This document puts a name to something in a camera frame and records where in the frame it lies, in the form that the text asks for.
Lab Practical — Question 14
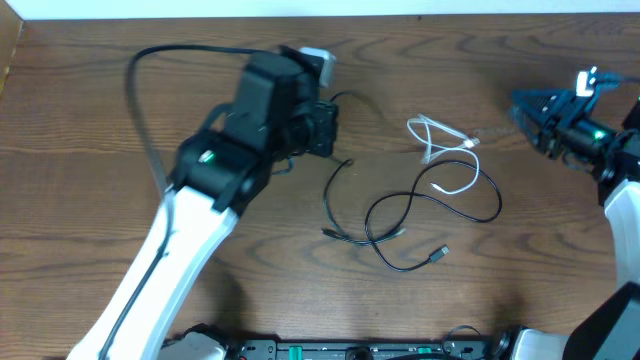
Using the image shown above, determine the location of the thin black usb cable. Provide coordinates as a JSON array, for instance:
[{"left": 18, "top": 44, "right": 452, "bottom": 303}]
[{"left": 321, "top": 89, "right": 407, "bottom": 247}]

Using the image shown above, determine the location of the white usb cable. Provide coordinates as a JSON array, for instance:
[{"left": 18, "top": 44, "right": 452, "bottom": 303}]
[{"left": 406, "top": 113, "right": 482, "bottom": 196}]

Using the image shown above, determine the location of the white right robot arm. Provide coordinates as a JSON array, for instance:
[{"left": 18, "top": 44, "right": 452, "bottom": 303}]
[{"left": 509, "top": 90, "right": 639, "bottom": 360}]

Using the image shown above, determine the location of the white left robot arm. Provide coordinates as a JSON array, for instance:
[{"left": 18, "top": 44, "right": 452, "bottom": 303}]
[{"left": 70, "top": 47, "right": 338, "bottom": 359}]

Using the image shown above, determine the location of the black left camera cable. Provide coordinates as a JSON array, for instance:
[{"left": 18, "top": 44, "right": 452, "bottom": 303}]
[{"left": 97, "top": 43, "right": 261, "bottom": 360}]

